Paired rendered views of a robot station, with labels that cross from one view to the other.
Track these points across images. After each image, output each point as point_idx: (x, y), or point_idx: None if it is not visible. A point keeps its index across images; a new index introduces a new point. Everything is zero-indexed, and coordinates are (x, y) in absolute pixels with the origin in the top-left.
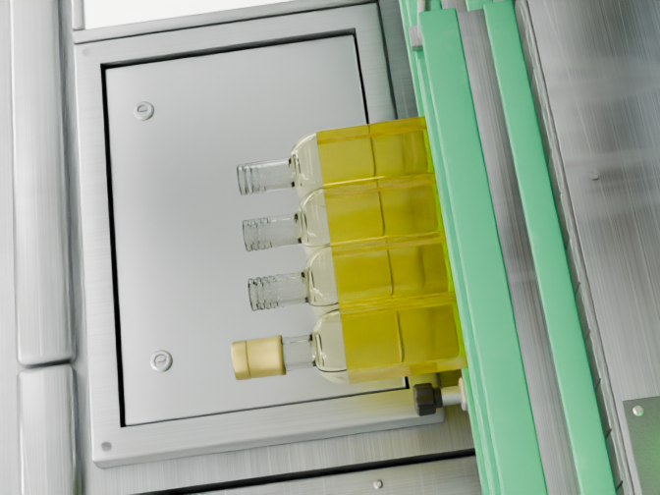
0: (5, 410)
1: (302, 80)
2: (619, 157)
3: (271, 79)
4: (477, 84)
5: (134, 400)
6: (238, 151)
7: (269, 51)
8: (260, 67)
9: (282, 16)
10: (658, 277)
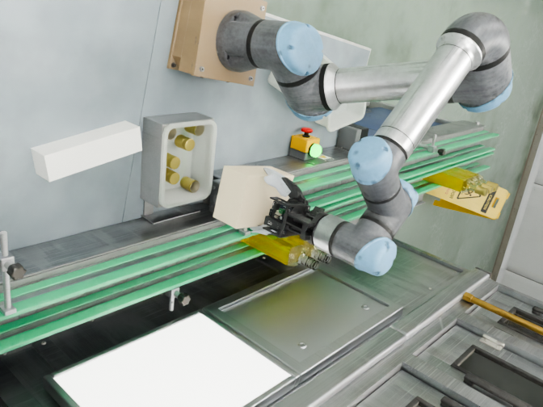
0: (418, 339)
1: (249, 314)
2: None
3: (256, 321)
4: None
5: (380, 308)
6: (289, 318)
7: (246, 325)
8: (254, 325)
9: (230, 325)
10: (285, 165)
